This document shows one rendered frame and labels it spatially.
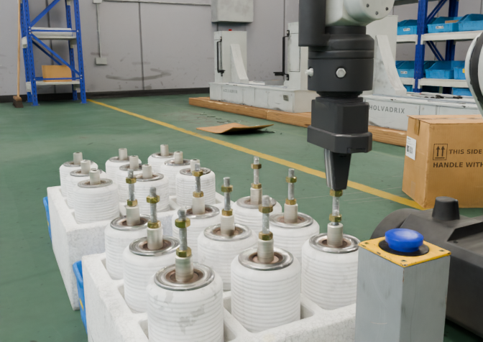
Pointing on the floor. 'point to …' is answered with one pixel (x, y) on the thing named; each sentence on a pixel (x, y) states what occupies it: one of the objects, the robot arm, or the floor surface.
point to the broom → (18, 54)
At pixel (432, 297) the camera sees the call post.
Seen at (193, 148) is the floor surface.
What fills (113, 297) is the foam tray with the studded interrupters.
